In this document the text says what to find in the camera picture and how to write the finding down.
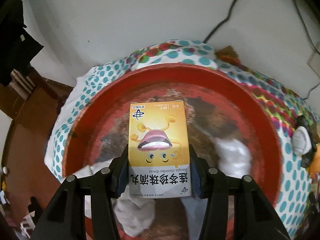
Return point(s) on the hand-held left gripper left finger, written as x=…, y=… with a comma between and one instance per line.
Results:
x=122, y=177

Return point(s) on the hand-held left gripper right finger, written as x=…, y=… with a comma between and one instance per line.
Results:
x=197, y=180

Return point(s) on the blue sock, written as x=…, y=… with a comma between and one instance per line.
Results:
x=195, y=210

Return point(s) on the large white sock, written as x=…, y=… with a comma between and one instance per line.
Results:
x=135, y=215

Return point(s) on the yellow medicine box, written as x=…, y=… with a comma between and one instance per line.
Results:
x=157, y=142

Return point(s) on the red round tray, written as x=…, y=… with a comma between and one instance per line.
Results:
x=225, y=100

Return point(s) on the brown wooden cabinet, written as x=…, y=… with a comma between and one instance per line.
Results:
x=30, y=130

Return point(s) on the orange plush toy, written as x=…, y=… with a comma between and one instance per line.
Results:
x=317, y=160

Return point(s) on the red candy wrapper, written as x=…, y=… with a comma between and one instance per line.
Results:
x=227, y=53

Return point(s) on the black hanging cloth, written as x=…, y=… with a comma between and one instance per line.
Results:
x=17, y=42

